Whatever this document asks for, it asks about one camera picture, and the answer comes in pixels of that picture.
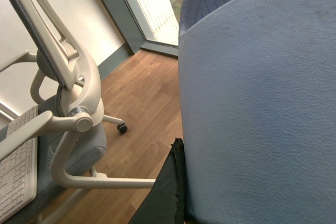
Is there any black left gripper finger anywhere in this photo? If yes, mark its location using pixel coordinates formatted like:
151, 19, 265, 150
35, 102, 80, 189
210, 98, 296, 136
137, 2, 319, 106
129, 138, 185, 223

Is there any light blue slipper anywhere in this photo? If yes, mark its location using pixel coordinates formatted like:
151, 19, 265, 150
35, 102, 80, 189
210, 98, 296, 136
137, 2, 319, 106
178, 0, 335, 223

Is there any beige grey office chair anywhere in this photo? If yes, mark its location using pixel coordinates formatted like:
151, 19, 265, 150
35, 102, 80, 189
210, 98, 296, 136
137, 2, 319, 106
1, 0, 155, 223

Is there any white computer keyboard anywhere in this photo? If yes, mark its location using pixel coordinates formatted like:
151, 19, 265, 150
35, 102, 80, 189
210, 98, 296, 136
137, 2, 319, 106
0, 105, 39, 223

